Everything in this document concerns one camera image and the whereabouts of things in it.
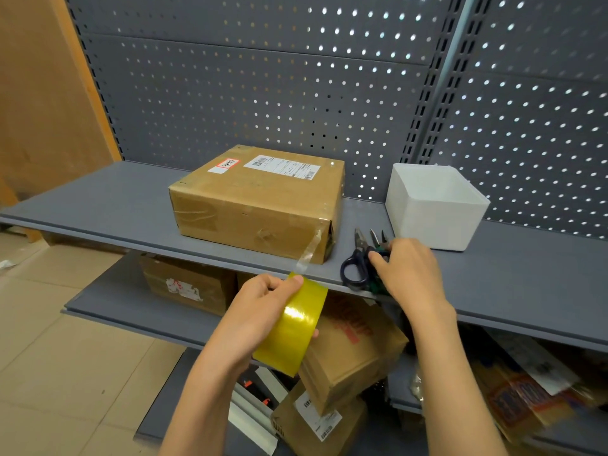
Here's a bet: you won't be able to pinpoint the person's right forearm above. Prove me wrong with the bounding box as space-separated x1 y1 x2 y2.
408 306 509 456

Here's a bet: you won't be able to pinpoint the person's left forearm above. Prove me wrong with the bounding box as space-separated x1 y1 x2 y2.
159 353 248 456

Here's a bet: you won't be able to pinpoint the green handled needle-nose pliers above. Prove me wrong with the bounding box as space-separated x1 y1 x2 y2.
368 229 395 296

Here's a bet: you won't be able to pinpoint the grey perforated back panel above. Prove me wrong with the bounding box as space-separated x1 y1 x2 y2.
429 0 608 241
66 0 464 203

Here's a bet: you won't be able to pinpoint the cardboard box red lettering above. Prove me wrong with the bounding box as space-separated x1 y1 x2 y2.
299 291 410 417

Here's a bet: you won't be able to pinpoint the yellow tape roll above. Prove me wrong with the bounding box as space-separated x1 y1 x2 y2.
251 227 329 378

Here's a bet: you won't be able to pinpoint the black scissors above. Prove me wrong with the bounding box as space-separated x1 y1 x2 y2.
339 227 393 293

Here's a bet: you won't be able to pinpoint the cardboard box torn white sticker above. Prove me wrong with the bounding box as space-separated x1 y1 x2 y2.
138 253 238 317

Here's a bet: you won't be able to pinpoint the white flat strips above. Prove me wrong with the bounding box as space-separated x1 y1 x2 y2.
227 366 291 455

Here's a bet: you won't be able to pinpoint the cardboard box red blue print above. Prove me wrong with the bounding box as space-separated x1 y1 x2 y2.
470 355 608 445

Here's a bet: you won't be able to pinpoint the brown wooden panel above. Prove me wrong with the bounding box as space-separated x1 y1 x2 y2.
0 0 122 233

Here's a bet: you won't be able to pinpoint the grey slotted upright post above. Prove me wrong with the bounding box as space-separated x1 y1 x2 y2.
64 0 127 162
400 0 495 165

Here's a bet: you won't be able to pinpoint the cardboard box barcode label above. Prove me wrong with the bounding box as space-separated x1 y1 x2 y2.
270 380 369 456

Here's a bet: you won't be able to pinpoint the person's right hand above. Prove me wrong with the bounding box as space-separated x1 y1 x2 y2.
368 237 458 324

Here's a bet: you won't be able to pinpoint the brown cardboard box white labels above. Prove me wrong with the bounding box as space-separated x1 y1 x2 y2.
168 144 346 265

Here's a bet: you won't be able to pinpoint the white plastic bin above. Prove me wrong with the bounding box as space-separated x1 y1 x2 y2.
384 162 491 253

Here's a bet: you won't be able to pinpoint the person's left hand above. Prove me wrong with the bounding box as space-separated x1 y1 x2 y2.
201 272 320 376

